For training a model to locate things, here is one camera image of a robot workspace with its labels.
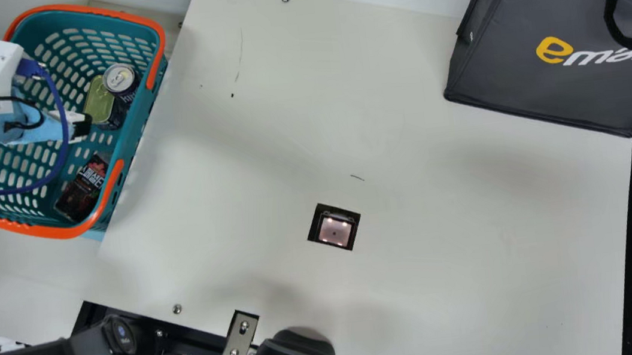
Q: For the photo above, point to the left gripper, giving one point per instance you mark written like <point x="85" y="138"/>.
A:
<point x="36" y="134"/>

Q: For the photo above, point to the can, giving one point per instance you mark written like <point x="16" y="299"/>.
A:
<point x="120" y="78"/>

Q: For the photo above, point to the rectangular tin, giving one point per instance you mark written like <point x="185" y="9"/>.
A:
<point x="98" y="100"/>

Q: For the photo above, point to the dark coffee bottle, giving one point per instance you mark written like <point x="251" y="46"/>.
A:
<point x="85" y="185"/>

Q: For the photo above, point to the teal shopping basket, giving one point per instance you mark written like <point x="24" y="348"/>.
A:
<point x="64" y="45"/>

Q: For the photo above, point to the small square scanner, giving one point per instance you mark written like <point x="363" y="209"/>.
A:
<point x="334" y="227"/>

